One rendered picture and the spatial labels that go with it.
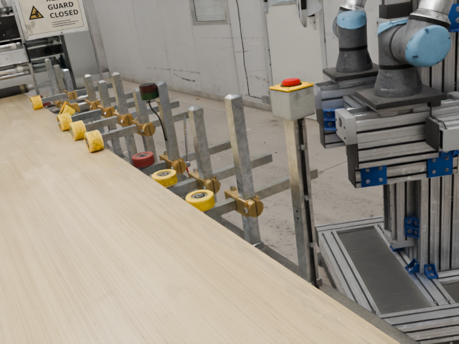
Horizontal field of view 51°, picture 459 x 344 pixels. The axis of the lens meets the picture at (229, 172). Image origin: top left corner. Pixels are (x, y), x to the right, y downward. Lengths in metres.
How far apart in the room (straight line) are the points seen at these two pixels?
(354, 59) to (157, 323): 1.48
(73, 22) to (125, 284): 3.12
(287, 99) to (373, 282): 1.27
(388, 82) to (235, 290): 0.94
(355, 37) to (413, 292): 1.05
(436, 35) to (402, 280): 1.07
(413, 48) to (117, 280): 1.00
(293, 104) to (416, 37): 0.54
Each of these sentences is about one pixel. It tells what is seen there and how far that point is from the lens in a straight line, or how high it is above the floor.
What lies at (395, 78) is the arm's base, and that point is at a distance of 1.63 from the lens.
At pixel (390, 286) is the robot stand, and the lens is 2.14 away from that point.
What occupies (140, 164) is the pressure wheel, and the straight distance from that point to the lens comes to 1.78.
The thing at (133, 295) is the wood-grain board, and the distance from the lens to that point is 1.00.
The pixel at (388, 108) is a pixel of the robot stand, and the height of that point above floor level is 1.01.
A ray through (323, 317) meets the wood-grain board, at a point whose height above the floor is 0.90.
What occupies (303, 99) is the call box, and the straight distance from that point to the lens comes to 1.06.
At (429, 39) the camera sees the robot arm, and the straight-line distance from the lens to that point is 1.49.
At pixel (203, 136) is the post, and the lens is 1.55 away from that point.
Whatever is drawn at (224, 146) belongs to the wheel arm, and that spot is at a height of 0.85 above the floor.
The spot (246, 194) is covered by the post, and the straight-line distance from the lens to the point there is 1.37.
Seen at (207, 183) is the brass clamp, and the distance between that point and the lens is 1.57.
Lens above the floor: 1.44
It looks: 21 degrees down
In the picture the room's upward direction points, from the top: 8 degrees counter-clockwise
